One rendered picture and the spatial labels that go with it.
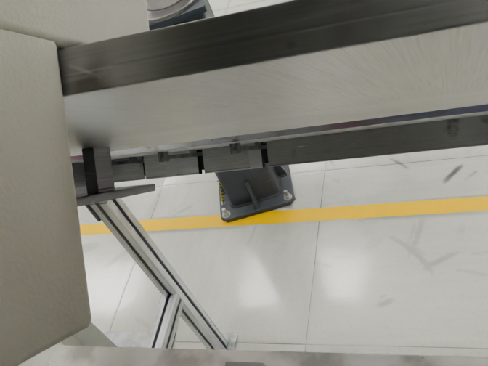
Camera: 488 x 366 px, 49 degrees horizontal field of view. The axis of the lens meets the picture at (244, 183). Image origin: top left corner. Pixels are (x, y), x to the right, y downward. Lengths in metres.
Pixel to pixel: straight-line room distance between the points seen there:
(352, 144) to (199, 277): 0.95
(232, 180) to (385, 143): 0.92
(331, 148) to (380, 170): 0.92
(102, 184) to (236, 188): 1.31
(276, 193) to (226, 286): 0.34
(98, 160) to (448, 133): 0.53
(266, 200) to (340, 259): 0.34
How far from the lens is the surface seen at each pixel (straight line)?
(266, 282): 1.56
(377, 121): 0.61
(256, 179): 1.66
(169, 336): 1.21
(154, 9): 1.36
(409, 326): 1.41
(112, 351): 0.84
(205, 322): 1.38
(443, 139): 0.80
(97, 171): 0.39
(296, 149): 0.82
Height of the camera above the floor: 1.25
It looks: 43 degrees down
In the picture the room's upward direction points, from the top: 26 degrees counter-clockwise
